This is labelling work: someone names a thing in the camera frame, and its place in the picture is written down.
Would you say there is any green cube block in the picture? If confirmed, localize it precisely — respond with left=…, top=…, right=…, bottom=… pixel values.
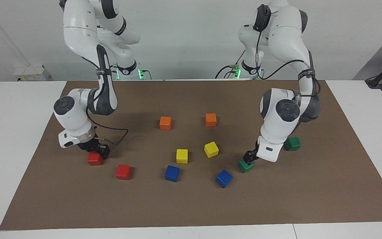
left=237, top=159, right=255, bottom=174
left=284, top=136, right=302, bottom=152

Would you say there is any red cube block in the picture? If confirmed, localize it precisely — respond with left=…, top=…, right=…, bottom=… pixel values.
left=87, top=152, right=104, bottom=166
left=115, top=164, right=132, bottom=181

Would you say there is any blue cube block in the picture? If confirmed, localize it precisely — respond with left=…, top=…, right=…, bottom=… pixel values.
left=216, top=169, right=233, bottom=189
left=164, top=165, right=180, bottom=183

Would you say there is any yellow cube block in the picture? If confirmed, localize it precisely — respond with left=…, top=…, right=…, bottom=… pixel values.
left=176, top=149, right=189, bottom=164
left=204, top=141, right=219, bottom=158

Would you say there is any brown table mat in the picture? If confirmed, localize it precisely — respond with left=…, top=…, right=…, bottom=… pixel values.
left=0, top=80, right=382, bottom=231

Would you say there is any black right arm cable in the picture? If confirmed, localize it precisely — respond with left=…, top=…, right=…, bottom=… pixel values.
left=82, top=43, right=129, bottom=146

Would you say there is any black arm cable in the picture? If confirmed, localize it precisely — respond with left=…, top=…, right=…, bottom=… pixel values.
left=253, top=3, right=321, bottom=100
left=82, top=43, right=129, bottom=146

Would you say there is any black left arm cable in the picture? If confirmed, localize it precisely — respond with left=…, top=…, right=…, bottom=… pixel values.
left=253, top=3, right=321, bottom=100

